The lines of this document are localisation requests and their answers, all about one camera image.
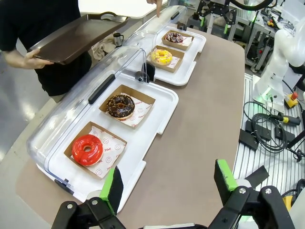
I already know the chocolate donut with sprinkles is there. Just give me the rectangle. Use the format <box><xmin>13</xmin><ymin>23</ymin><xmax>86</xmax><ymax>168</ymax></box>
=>
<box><xmin>106</xmin><ymin>94</ymin><xmax>136</xmax><ymax>120</ymax></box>

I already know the dark brown serving tray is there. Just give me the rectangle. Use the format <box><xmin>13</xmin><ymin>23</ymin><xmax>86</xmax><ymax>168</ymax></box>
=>
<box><xmin>27</xmin><ymin>11</ymin><xmax>131</xmax><ymax>65</ymax></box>

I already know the aluminium frame equipment rack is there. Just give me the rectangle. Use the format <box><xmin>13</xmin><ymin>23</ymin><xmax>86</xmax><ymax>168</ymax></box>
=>
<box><xmin>190</xmin><ymin>0</ymin><xmax>283</xmax><ymax>72</ymax></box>

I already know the steel travel mug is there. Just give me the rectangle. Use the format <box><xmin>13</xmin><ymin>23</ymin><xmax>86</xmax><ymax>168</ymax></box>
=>
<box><xmin>113</xmin><ymin>32</ymin><xmax>125</xmax><ymax>47</ymax></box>

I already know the yellow emergency stop box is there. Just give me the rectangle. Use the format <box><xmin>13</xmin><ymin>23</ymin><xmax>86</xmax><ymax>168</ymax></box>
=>
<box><xmin>285</xmin><ymin>93</ymin><xmax>298</xmax><ymax>109</ymax></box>

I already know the aluminium profile base platform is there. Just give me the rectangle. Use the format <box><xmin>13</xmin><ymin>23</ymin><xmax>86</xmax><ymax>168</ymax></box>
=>
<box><xmin>232</xmin><ymin>73</ymin><xmax>305</xmax><ymax>198</ymax></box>

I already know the yellow sprinkled donut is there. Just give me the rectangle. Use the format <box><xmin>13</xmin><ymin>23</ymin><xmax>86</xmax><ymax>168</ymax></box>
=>
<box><xmin>151</xmin><ymin>48</ymin><xmax>173</xmax><ymax>66</ymax></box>

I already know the black coiled cable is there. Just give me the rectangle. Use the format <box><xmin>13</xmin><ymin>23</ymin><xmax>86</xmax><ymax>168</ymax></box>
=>
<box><xmin>243</xmin><ymin>101</ymin><xmax>290</xmax><ymax>151</ymax></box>

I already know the black corrugated cable conduit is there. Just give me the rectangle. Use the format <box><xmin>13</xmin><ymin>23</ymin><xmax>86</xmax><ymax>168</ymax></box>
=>
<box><xmin>228</xmin><ymin>0</ymin><xmax>278</xmax><ymax>10</ymax></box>

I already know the red glazed donut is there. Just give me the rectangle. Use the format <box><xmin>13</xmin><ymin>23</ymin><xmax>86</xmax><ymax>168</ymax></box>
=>
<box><xmin>71</xmin><ymin>134</ymin><xmax>104</xmax><ymax>167</ymax></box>
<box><xmin>63</xmin><ymin>121</ymin><xmax>128</xmax><ymax>180</ymax></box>

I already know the chocolate donut pink white drizzle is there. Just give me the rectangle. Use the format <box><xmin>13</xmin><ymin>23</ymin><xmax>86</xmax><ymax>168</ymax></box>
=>
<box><xmin>164</xmin><ymin>32</ymin><xmax>184</xmax><ymax>44</ymax></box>

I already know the chocolate sprinkled donut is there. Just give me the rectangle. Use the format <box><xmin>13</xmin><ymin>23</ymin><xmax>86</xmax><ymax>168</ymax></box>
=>
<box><xmin>99</xmin><ymin>84</ymin><xmax>156</xmax><ymax>129</ymax></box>

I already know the person's black shirt torso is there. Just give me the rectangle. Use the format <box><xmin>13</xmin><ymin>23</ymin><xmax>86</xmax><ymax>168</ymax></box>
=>
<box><xmin>0</xmin><ymin>0</ymin><xmax>92</xmax><ymax>97</ymax></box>

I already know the black yellow handheld pendant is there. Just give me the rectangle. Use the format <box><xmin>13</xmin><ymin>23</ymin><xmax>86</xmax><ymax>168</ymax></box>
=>
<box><xmin>274</xmin><ymin>114</ymin><xmax>301</xmax><ymax>126</ymax></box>

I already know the clear lid with black handle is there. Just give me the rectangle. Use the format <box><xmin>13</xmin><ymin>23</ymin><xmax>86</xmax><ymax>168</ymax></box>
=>
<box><xmin>25</xmin><ymin>47</ymin><xmax>157</xmax><ymax>189</ymax></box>
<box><xmin>116</xmin><ymin>5</ymin><xmax>188</xmax><ymax>72</ymax></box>

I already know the person's right hand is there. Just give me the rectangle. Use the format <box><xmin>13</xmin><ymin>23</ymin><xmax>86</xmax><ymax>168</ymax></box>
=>
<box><xmin>22</xmin><ymin>50</ymin><xmax>55</xmax><ymax>70</ymax></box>

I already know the beige crumpled cloth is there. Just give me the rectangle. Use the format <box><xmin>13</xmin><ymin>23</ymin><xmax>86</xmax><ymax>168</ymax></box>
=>
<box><xmin>91</xmin><ymin>38</ymin><xmax>120</xmax><ymax>62</ymax></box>

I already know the dark donut with coloured sprinkles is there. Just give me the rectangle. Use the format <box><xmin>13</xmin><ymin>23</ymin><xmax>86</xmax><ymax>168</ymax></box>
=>
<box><xmin>161</xmin><ymin>30</ymin><xmax>195</xmax><ymax>51</ymax></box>

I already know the person's left hand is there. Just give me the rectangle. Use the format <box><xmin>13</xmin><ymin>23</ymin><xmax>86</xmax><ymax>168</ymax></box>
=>
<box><xmin>146</xmin><ymin>0</ymin><xmax>164</xmax><ymax>19</ymax></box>

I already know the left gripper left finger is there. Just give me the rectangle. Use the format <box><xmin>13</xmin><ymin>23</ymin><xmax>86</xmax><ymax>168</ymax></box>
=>
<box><xmin>51</xmin><ymin>166</ymin><xmax>127</xmax><ymax>229</ymax></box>

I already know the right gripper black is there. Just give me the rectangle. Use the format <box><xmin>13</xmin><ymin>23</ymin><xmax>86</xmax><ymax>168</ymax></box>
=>
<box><xmin>199</xmin><ymin>0</ymin><xmax>237</xmax><ymax>34</ymax></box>

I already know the black mounting block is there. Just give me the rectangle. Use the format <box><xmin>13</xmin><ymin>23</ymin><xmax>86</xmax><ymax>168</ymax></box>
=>
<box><xmin>245</xmin><ymin>119</ymin><xmax>271</xmax><ymax>141</ymax></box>
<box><xmin>239</xmin><ymin>128</ymin><xmax>259</xmax><ymax>151</ymax></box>
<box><xmin>274</xmin><ymin>127</ymin><xmax>296</xmax><ymax>144</ymax></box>

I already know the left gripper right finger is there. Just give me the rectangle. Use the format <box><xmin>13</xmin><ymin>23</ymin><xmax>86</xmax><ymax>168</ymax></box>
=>
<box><xmin>208</xmin><ymin>159</ymin><xmax>296</xmax><ymax>229</ymax></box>

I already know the person's right forearm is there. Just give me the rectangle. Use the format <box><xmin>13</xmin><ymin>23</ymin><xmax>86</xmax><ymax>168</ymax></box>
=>
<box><xmin>1</xmin><ymin>50</ymin><xmax>26</xmax><ymax>69</ymax></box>

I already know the black angled bar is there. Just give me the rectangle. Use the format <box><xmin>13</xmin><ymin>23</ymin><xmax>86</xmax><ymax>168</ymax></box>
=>
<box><xmin>243</xmin><ymin>166</ymin><xmax>270</xmax><ymax>189</ymax></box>

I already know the white plastic display tray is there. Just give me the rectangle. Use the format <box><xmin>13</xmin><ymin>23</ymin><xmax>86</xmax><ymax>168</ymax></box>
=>
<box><xmin>123</xmin><ymin>23</ymin><xmax>207</xmax><ymax>86</ymax></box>
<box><xmin>35</xmin><ymin>73</ymin><xmax>179</xmax><ymax>214</ymax></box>

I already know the white printed paper liner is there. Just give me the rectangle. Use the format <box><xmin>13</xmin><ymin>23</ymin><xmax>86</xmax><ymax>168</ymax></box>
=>
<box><xmin>152</xmin><ymin>53</ymin><xmax>181</xmax><ymax>70</ymax></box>
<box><xmin>89</xmin><ymin>126</ymin><xmax>127</xmax><ymax>178</ymax></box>
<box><xmin>177</xmin><ymin>35</ymin><xmax>193</xmax><ymax>48</ymax></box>
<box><xmin>120</xmin><ymin>92</ymin><xmax>153</xmax><ymax>127</ymax></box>

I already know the yellow tool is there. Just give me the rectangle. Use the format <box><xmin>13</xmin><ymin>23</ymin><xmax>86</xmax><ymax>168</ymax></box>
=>
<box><xmin>281</xmin><ymin>195</ymin><xmax>296</xmax><ymax>212</ymax></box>

